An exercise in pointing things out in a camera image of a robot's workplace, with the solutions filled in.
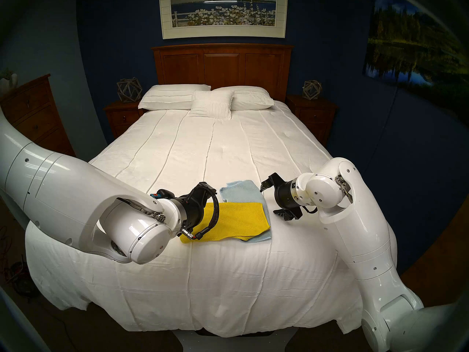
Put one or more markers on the white framed flower picture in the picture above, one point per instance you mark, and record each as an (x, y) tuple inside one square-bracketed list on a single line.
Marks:
[(223, 14)]

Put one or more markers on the black connector with blue tag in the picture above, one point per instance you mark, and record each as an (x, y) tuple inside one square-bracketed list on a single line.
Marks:
[(163, 194)]

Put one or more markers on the yellow hand towel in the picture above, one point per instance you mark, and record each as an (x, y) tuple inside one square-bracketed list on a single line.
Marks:
[(238, 219)]

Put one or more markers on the brown wooden nightstand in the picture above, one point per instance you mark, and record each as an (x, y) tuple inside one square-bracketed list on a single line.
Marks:
[(315, 116), (122, 118)]

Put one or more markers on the white bed comforter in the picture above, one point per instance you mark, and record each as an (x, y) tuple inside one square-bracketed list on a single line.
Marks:
[(220, 153)]

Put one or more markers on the white vase with plant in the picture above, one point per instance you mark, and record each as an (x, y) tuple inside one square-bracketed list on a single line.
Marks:
[(9, 81)]

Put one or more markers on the brown wooden headboard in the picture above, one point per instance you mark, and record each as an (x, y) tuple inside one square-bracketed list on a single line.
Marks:
[(223, 69)]

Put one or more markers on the large white pillow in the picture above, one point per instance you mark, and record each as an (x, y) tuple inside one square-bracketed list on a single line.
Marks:
[(168, 96), (253, 98)]

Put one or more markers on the light blue hand towel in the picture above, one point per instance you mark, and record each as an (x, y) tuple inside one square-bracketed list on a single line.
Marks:
[(242, 191)]

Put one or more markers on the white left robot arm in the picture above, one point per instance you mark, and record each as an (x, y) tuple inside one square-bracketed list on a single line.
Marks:
[(66, 193)]

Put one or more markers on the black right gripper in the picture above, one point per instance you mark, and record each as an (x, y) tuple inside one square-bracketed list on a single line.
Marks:
[(287, 197)]

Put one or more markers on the small pleated white pillow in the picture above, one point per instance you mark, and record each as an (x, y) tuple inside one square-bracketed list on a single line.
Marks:
[(212, 105)]

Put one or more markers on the forest lake wall poster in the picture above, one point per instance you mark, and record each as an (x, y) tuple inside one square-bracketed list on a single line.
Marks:
[(414, 43)]

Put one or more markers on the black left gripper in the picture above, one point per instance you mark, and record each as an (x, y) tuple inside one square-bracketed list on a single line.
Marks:
[(194, 208)]

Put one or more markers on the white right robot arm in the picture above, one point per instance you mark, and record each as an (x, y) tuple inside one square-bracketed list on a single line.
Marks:
[(366, 237)]

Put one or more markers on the brown wooden dresser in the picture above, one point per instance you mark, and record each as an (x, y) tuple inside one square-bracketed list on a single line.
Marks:
[(33, 113)]

